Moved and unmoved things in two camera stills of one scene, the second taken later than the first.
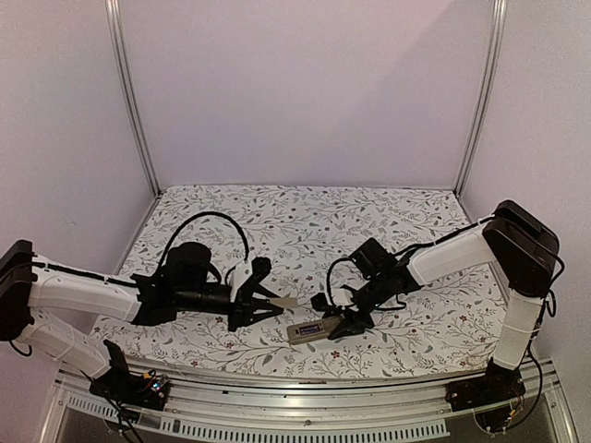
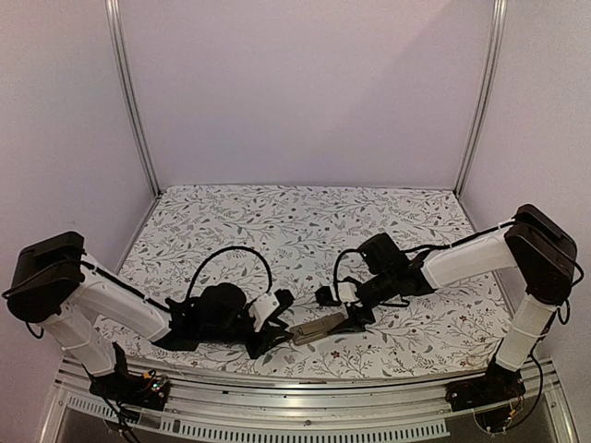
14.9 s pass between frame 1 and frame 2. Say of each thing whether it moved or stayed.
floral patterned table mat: stayed
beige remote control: stayed
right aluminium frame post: stayed
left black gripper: moved
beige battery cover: moved
